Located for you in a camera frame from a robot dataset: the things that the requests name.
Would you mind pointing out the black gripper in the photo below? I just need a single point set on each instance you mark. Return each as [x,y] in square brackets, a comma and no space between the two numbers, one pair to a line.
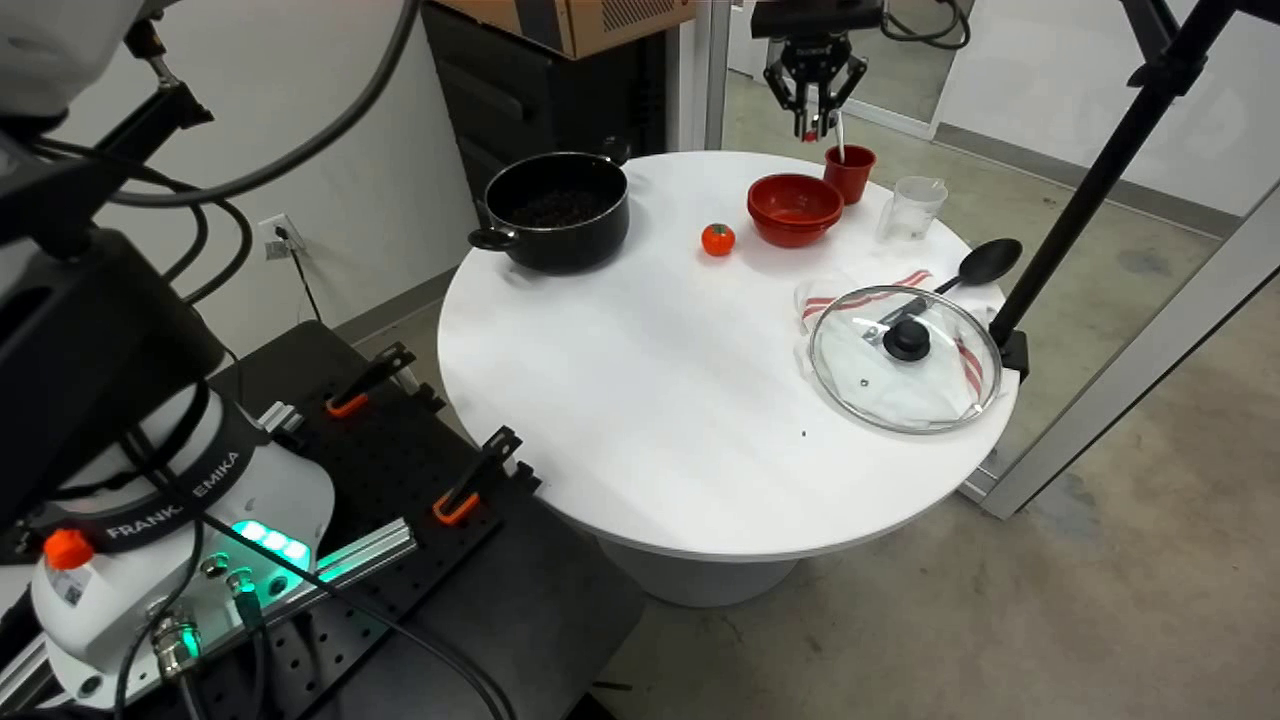
[819,57]

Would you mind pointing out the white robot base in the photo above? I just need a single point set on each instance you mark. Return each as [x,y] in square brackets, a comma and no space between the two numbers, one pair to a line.
[266,493]

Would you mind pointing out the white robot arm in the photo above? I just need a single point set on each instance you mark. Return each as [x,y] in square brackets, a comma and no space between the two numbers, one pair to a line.
[52,55]

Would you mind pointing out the red bowl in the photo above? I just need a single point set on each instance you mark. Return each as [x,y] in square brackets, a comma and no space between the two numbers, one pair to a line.
[795,213]

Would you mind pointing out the large black plastic spoon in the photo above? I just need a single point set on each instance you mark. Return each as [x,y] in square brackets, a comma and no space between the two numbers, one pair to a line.
[986,260]

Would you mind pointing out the thin white stick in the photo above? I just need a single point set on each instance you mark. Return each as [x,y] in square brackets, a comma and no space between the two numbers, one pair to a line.
[842,133]

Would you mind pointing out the red cup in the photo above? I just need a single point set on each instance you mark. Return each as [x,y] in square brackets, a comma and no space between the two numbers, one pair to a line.
[848,179]

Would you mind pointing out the glass door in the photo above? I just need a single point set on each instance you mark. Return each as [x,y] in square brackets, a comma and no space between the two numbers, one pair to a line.
[923,83]

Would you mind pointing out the clear plastic cup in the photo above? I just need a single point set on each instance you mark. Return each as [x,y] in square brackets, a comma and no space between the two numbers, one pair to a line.
[914,210]

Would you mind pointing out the red toy tomato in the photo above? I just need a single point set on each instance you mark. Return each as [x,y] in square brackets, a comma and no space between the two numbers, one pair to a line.
[717,243]

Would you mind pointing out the cardboard box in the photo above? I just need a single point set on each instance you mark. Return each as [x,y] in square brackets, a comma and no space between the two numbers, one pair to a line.
[627,23]

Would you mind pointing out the glass lid with black knob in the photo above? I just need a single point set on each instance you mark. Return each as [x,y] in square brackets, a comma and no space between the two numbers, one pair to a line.
[865,375]

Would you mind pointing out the black tripod stand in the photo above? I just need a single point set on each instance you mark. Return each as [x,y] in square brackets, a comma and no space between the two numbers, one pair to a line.
[1106,172]

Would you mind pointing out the black cart platform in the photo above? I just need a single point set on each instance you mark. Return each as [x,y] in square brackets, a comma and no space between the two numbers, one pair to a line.
[533,613]

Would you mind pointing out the aluminium extrusion bar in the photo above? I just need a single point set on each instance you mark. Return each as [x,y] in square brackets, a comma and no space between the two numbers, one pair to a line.
[375,546]

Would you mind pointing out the orange cap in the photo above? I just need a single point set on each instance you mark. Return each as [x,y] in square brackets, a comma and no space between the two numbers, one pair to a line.
[64,546]

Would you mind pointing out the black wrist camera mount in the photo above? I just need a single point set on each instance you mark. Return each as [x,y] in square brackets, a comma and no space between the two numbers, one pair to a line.
[819,18]

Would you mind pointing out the white table pedestal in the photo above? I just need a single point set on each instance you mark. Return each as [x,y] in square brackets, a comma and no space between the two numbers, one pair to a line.
[692,583]

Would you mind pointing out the white wall outlet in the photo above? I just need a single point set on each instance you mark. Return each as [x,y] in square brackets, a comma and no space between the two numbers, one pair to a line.
[277,235]

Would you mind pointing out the black camera rig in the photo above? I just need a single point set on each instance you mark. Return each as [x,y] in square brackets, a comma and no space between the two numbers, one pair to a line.
[81,347]

